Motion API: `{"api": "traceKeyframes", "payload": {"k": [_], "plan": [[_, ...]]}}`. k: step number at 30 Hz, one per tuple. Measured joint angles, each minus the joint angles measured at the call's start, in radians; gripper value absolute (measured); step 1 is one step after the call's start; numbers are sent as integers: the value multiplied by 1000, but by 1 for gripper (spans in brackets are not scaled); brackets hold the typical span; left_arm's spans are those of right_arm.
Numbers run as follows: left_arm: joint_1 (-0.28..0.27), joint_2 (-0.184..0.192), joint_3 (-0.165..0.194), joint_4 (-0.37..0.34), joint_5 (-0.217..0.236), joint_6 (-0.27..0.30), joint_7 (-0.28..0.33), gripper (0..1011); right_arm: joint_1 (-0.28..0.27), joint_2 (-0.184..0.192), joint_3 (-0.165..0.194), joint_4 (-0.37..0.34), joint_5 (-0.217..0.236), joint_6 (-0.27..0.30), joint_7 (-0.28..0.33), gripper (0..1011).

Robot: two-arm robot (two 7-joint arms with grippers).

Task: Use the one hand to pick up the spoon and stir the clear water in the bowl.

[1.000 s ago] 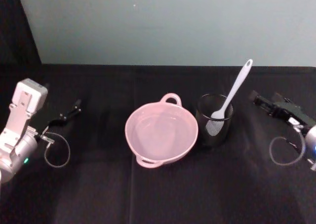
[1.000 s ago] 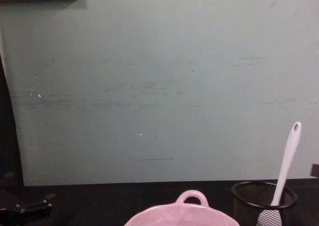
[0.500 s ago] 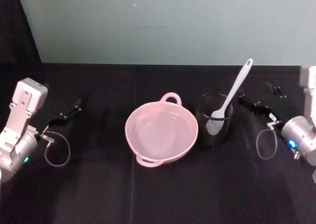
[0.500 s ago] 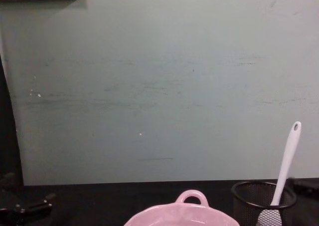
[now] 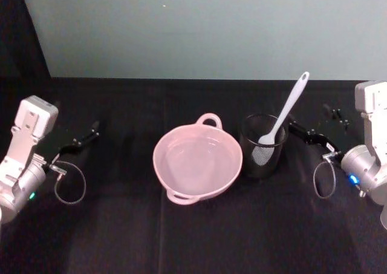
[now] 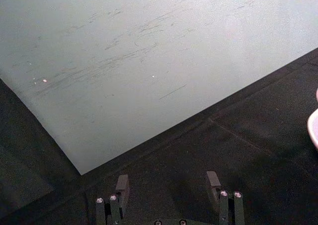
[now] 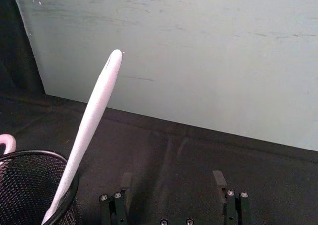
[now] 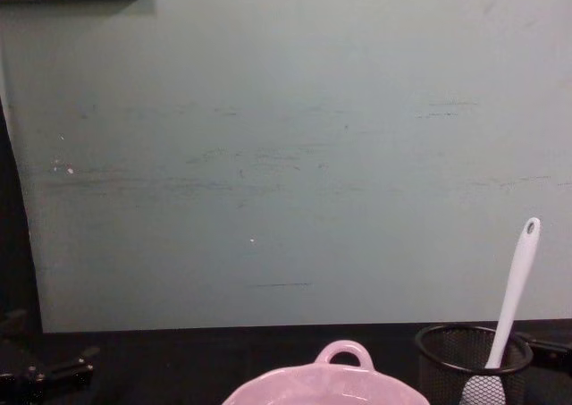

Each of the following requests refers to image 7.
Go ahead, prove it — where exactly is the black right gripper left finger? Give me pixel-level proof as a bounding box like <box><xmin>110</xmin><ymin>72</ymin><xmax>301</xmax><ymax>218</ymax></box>
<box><xmin>99</xmin><ymin>172</ymin><xmax>133</xmax><ymax>225</ymax></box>

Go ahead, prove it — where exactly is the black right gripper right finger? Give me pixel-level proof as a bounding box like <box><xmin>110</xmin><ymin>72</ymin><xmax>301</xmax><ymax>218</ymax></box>
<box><xmin>212</xmin><ymin>170</ymin><xmax>250</xmax><ymax>225</ymax></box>

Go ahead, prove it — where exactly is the black table cloth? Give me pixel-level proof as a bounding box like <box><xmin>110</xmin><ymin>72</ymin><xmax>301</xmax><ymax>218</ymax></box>
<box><xmin>0</xmin><ymin>92</ymin><xmax>318</xmax><ymax>225</ymax></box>

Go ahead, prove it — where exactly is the white plastic utensil handle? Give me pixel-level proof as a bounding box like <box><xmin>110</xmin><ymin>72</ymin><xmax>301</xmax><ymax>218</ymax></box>
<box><xmin>41</xmin><ymin>49</ymin><xmax>123</xmax><ymax>225</ymax></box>

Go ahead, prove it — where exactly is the black wire mesh cup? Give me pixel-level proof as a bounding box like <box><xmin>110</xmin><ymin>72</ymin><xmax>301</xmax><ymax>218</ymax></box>
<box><xmin>0</xmin><ymin>150</ymin><xmax>80</xmax><ymax>225</ymax></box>

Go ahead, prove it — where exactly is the pink plastic utensil handle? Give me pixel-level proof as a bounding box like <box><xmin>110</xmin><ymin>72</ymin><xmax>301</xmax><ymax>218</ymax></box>
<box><xmin>0</xmin><ymin>134</ymin><xmax>17</xmax><ymax>164</ymax></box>

